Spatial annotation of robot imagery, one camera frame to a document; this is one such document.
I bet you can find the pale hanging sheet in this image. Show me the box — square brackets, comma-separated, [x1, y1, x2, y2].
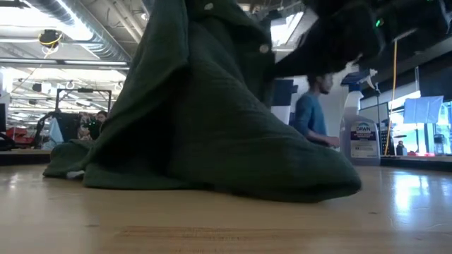
[403, 95, 444, 124]

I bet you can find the person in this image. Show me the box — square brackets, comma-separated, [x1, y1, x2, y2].
[92, 110, 109, 140]
[294, 73, 341, 148]

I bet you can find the black background robot station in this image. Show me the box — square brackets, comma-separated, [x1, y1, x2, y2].
[34, 87, 113, 150]

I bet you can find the Dawn spray bottle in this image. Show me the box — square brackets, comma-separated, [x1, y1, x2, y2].
[340, 68, 382, 167]

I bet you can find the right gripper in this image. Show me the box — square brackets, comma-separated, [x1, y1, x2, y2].
[274, 0, 381, 79]

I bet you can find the dark green shirt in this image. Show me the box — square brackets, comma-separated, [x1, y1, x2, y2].
[42, 0, 362, 204]

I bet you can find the bright ceiling light panel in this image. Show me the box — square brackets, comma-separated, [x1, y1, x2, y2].
[270, 11, 305, 47]

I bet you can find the navy white striped fabric bin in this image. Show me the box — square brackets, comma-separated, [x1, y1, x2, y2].
[270, 78, 299, 125]

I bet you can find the yellow hanging cable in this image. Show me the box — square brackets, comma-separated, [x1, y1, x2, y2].
[383, 40, 398, 157]

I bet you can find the ceiling cable reel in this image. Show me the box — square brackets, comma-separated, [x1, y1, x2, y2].
[37, 29, 64, 49]

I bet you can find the red container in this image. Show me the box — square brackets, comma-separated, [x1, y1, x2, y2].
[4, 126, 36, 145]

